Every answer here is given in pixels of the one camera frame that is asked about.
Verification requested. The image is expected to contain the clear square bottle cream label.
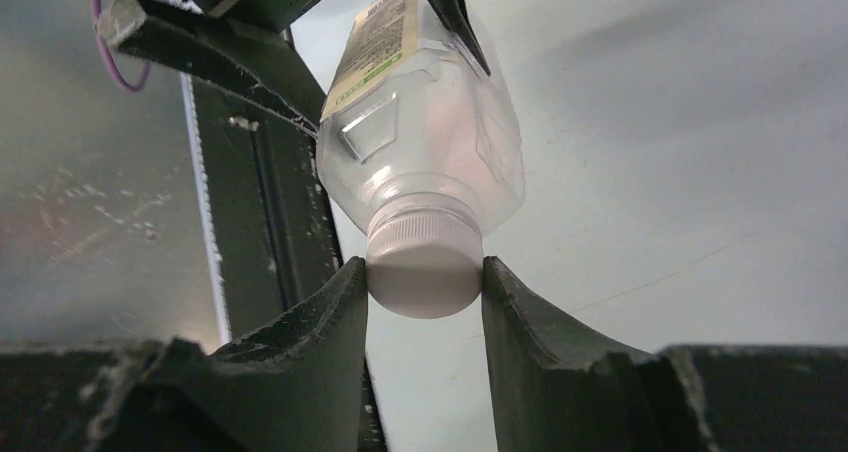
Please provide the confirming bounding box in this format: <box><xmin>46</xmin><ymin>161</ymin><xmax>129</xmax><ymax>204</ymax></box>
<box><xmin>316</xmin><ymin>0</ymin><xmax>525</xmax><ymax>233</ymax></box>

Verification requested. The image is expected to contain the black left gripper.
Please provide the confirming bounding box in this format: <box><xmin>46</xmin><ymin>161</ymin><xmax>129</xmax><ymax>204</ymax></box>
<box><xmin>95</xmin><ymin>0</ymin><xmax>325</xmax><ymax>138</ymax></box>

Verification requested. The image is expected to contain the plain white bottle cap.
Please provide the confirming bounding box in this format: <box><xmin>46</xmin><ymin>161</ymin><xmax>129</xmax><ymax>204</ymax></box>
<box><xmin>366</xmin><ymin>210</ymin><xmax>483</xmax><ymax>319</ymax></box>

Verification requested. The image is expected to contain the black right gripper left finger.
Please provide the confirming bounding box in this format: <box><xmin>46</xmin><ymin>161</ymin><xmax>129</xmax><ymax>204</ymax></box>
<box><xmin>1</xmin><ymin>258</ymin><xmax>368</xmax><ymax>451</ymax></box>

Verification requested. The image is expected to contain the aluminium frame front rail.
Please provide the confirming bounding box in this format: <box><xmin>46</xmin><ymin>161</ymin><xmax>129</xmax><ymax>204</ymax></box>
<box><xmin>179</xmin><ymin>73</ymin><xmax>232</xmax><ymax>346</ymax></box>

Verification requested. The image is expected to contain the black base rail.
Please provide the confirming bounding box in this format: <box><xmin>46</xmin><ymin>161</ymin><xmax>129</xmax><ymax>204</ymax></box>
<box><xmin>188</xmin><ymin>31</ymin><xmax>389</xmax><ymax>452</ymax></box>

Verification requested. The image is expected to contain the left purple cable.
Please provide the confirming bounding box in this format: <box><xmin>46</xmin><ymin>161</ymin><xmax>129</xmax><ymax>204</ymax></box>
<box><xmin>89</xmin><ymin>0</ymin><xmax>152</xmax><ymax>94</ymax></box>

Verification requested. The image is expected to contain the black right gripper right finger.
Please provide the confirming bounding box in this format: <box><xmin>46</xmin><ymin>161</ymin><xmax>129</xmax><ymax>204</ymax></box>
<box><xmin>482</xmin><ymin>257</ymin><xmax>847</xmax><ymax>451</ymax></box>

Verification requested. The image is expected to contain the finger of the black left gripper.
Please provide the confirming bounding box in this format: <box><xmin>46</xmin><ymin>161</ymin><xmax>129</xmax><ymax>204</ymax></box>
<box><xmin>427</xmin><ymin>0</ymin><xmax>491</xmax><ymax>76</ymax></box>

